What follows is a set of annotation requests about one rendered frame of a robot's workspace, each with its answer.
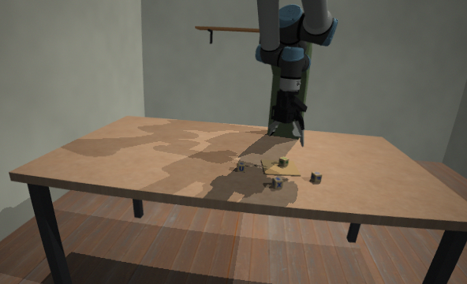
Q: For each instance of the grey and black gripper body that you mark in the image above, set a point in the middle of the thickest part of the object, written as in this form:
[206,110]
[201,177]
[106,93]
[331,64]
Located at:
[287,114]

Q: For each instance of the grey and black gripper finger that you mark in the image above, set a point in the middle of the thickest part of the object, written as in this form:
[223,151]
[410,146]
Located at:
[273,126]
[298,128]

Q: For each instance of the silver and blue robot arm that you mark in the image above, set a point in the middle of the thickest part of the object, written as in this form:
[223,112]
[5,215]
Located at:
[295,31]

